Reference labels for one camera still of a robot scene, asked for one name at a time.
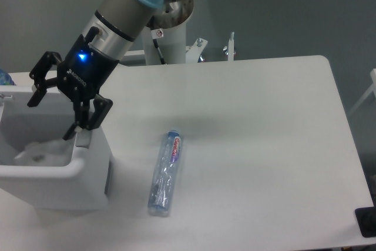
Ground crushed clear plastic water bottle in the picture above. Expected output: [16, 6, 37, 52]
[147, 129, 183, 217]

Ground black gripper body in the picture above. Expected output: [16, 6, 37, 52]
[57, 34, 119, 102]

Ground white plastic trash can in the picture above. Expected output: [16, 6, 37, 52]
[1, 86, 113, 210]

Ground black device at table edge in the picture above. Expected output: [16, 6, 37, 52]
[355, 206, 375, 238]

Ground white pedestal base frame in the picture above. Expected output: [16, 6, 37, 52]
[120, 32, 236, 66]

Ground clear plastic bag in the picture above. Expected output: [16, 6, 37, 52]
[14, 139, 74, 167]

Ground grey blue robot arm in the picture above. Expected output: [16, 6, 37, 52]
[28, 0, 185, 140]

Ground blue patterned object at left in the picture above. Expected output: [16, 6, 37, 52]
[0, 69, 16, 86]

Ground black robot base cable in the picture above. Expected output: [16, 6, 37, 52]
[151, 29, 167, 65]

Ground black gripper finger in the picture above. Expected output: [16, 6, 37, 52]
[62, 94, 113, 140]
[27, 51, 62, 107]

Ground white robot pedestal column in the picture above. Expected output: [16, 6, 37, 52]
[140, 0, 195, 65]

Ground white frame at right edge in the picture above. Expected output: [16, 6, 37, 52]
[348, 69, 375, 116]

